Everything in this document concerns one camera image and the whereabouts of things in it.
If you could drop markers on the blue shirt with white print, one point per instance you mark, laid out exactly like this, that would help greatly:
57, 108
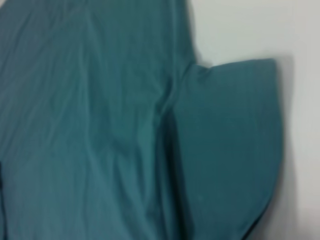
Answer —
112, 125

